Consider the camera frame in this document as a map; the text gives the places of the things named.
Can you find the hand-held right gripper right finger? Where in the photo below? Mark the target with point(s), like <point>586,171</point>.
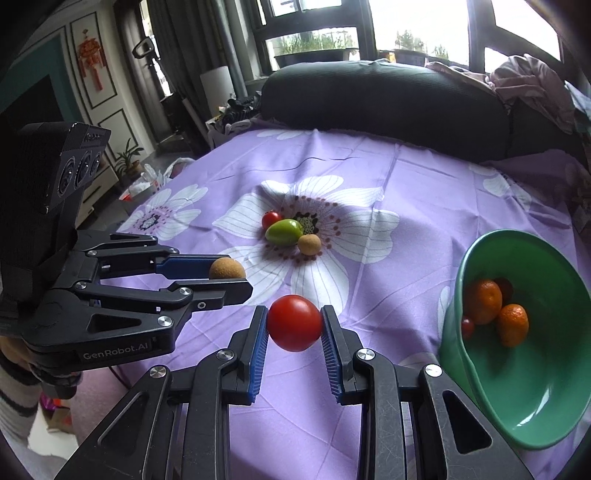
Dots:
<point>330,355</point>

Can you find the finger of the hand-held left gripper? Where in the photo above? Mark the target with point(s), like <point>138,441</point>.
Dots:
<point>217,295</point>
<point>184,267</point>

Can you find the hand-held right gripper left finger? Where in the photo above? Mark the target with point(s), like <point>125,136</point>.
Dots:
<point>258,355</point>

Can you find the brown kiwi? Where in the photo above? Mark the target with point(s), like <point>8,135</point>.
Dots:
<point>308,244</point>
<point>227,269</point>

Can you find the red tomato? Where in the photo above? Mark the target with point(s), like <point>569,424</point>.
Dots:
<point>270,219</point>
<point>294,323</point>
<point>467,327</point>

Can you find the orange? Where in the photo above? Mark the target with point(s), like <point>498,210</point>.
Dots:
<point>513,325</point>
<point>482,302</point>

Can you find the green plastic bowl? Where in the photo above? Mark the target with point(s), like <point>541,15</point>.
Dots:
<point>545,378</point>

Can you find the person's left forearm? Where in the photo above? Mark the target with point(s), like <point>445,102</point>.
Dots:
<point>16,401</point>

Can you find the green mango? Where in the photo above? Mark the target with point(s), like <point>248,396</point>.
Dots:
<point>284,232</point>

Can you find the white and red bag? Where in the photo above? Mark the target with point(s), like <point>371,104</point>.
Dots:
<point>145,182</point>

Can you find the potted plant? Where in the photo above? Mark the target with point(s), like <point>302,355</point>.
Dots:
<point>129,159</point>

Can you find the white cabinet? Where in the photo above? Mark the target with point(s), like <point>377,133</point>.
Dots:
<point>120,138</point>

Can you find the dark clutter pile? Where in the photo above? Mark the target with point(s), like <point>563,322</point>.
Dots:
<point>235,113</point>

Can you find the purple floral tablecloth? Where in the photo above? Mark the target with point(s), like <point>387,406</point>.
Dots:
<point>392,194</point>

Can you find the white panel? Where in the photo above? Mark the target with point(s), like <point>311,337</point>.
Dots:
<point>216,92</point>

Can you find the grey curtain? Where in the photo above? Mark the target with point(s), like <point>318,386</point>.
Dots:
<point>194,41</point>

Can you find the long dark planter box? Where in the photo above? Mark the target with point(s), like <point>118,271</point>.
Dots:
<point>314,57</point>

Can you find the dark sofa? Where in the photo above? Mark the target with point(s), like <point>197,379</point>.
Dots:
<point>378,101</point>

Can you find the dark flower pot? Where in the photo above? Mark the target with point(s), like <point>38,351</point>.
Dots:
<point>411,56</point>

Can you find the pink clothes pile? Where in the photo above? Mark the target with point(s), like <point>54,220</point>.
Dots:
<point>531,87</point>

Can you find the red knot wall ornament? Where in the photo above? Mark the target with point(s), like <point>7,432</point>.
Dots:
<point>91,57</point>

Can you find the window with dark frame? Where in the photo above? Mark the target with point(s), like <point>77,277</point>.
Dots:
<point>415,23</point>

